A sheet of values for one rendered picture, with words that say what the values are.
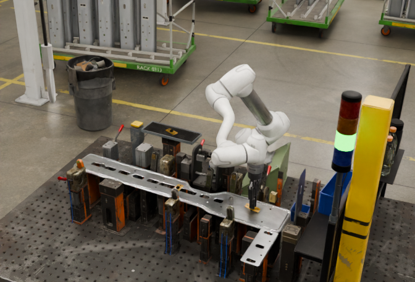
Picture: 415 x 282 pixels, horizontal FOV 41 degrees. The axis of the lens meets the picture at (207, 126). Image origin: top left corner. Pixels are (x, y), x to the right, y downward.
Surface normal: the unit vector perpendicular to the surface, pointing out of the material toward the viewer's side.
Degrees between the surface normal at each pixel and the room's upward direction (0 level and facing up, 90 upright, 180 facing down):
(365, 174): 94
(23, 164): 0
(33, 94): 89
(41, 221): 0
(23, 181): 0
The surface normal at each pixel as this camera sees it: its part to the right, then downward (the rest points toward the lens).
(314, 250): 0.02, -0.89
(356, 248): -0.44, 0.40
